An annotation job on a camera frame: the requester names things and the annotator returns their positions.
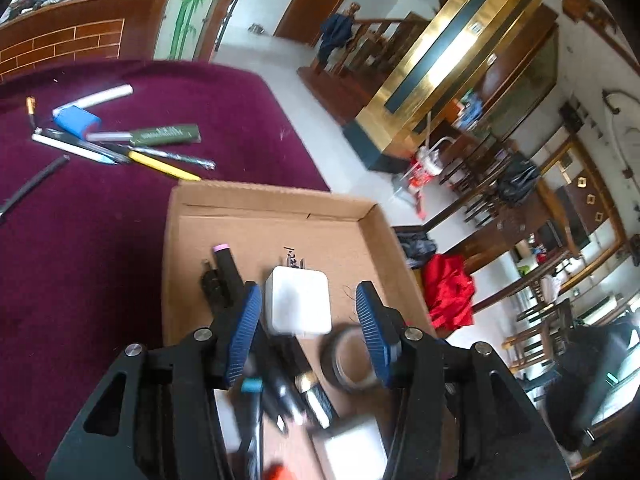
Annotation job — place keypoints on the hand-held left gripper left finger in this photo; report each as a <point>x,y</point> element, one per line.
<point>245,335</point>

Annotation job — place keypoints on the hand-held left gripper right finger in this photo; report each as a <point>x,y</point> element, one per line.
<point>372,340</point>

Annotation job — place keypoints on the white charger cube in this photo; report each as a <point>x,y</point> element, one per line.
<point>297,300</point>

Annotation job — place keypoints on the shallow cardboard box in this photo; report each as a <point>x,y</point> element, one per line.
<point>300,230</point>

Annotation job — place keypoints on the black tape roll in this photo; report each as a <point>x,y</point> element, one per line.
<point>330,360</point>

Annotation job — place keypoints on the wooden chair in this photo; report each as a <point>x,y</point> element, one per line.
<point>540,335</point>
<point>475,180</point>

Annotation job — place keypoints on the black pink-tipped tube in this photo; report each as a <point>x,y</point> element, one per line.
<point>226,266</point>

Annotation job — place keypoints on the cyan-capped pen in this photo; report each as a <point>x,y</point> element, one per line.
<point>252,410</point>

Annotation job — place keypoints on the black and gold lighter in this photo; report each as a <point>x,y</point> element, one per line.
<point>315,400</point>

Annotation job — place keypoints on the red cloth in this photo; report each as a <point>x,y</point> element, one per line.
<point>450,290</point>

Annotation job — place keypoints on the black cloth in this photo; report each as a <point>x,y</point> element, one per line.
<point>415,247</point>

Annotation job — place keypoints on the flat white square box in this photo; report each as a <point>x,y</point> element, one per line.
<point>352,447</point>

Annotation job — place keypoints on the small red object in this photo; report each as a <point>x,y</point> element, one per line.
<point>276,473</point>

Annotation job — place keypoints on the maroon tablecloth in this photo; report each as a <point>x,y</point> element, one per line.
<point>100,260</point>

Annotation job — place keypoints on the wooden bench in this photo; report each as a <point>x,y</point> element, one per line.
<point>500,232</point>

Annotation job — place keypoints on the red and white bag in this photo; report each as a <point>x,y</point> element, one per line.
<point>426,165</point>

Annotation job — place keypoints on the dark green glitter pen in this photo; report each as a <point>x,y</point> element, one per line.
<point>180,158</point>

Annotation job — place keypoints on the yellow pen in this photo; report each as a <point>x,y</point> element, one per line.
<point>160,165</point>

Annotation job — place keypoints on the black bag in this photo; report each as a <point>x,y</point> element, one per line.
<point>517,180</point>

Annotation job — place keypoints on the green marker pen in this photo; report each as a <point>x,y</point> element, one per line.
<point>165,133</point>

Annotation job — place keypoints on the dark blue pen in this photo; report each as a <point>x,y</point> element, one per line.
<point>95,147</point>

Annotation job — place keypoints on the grey marker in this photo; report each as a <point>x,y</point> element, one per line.
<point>107,136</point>

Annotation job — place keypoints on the blue bag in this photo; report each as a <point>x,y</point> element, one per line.
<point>470,110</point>

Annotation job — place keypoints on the wooden staircase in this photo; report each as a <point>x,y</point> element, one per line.
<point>360,85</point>

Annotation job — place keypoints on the long black strip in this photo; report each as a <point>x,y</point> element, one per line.
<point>40,177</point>

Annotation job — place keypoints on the white pen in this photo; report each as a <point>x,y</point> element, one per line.
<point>65,145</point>

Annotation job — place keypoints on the small blue box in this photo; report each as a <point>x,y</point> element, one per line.
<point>75,119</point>

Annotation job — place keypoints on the white tube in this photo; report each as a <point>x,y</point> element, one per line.
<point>107,95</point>

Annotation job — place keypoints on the small brown battery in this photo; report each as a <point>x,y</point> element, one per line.
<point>31,107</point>

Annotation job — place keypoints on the metal stand with tan top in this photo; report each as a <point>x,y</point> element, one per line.
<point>235,10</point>

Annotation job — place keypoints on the bamboo print glass panel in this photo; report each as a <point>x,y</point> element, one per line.
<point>190,10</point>

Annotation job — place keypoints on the brown wooden door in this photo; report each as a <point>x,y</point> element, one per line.
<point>315,5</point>

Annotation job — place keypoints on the wooden counter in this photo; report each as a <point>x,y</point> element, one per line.
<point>75,35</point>

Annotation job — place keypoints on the gold framed wall cabinet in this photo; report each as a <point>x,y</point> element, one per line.
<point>585,210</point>

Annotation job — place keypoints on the carved wooden wall ornament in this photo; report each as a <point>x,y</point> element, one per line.
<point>590,7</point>

